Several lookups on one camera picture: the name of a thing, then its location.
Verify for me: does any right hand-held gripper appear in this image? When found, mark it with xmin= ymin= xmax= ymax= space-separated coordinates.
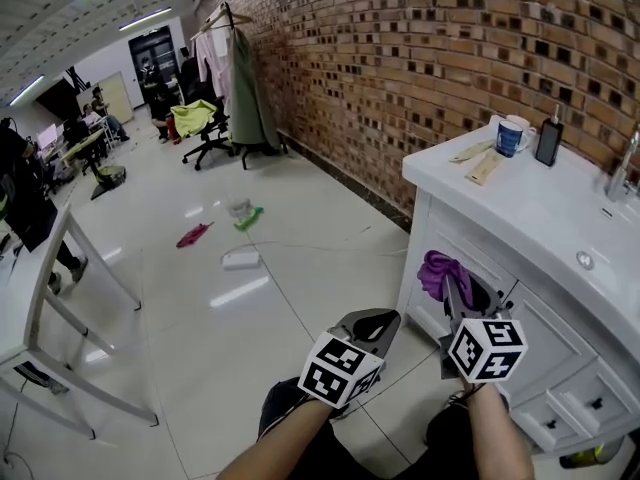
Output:
xmin=439 ymin=277 xmax=529 ymax=383

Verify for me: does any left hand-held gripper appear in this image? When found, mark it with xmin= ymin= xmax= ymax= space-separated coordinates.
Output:
xmin=298 ymin=309 xmax=402 ymax=409

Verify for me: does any white cabinet door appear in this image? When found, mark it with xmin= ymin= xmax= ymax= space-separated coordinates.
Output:
xmin=507 ymin=280 xmax=599 ymax=407
xmin=417 ymin=212 xmax=519 ymax=339

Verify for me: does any purple cloth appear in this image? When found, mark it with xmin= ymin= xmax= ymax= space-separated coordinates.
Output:
xmin=417 ymin=250 xmax=475 ymax=314

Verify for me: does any person's left forearm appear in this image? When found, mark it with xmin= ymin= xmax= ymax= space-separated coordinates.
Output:
xmin=214 ymin=398 xmax=346 ymax=480

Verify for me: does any person's right forearm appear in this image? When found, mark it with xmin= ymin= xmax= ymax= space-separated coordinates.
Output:
xmin=459 ymin=381 xmax=536 ymax=480

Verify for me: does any white drawer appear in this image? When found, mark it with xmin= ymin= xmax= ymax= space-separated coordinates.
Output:
xmin=517 ymin=397 xmax=584 ymax=452
xmin=554 ymin=362 xmax=640 ymax=424

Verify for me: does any red cloth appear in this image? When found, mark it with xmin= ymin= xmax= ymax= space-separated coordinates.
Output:
xmin=175 ymin=221 xmax=215 ymax=249

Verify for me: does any dark double door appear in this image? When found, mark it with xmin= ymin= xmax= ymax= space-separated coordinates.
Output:
xmin=128 ymin=25 xmax=180 ymax=112

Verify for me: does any person's left leg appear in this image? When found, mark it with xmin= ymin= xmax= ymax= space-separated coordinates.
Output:
xmin=257 ymin=376 xmax=326 ymax=442

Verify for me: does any person's leg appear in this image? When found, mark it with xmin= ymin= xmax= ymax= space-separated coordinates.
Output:
xmin=424 ymin=402 xmax=474 ymax=449
xmin=257 ymin=376 xmax=326 ymax=442

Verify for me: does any person's right leg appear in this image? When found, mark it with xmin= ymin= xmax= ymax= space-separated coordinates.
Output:
xmin=424 ymin=402 xmax=474 ymax=449

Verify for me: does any white power strip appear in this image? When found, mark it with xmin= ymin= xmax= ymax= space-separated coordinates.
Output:
xmin=222 ymin=251 xmax=261 ymax=271

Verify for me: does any green spray bottle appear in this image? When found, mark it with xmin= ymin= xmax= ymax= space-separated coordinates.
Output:
xmin=233 ymin=206 xmax=265 ymax=232

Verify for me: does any blue ceramic mug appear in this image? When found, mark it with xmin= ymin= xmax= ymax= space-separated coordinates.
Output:
xmin=494 ymin=114 xmax=537 ymax=159

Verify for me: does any black phone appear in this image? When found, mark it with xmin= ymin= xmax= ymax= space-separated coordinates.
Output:
xmin=533 ymin=102 xmax=566 ymax=168

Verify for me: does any chrome faucet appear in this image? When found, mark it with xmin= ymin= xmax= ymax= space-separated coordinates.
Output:
xmin=604 ymin=122 xmax=640 ymax=203

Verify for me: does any black office chair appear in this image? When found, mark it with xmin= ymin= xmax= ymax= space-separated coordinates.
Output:
xmin=181 ymin=95 xmax=236 ymax=172

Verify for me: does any yellow-green garment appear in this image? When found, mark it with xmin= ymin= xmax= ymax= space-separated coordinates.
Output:
xmin=170 ymin=99 xmax=218 ymax=139

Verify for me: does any green black bag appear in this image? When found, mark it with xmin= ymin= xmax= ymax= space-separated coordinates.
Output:
xmin=91 ymin=164 xmax=127 ymax=200

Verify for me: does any pink hanging garment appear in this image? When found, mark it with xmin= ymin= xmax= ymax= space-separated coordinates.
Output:
xmin=193 ymin=30 xmax=234 ymax=99

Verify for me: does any black garment rack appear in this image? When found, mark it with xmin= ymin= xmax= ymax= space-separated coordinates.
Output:
xmin=189 ymin=1 xmax=290 ymax=170

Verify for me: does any ceiling light tube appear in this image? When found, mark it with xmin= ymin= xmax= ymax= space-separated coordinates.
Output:
xmin=118 ymin=6 xmax=173 ymax=32
xmin=8 ymin=74 xmax=46 ymax=107

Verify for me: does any white frame table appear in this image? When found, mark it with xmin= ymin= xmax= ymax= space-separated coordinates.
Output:
xmin=0 ymin=202 xmax=161 ymax=442

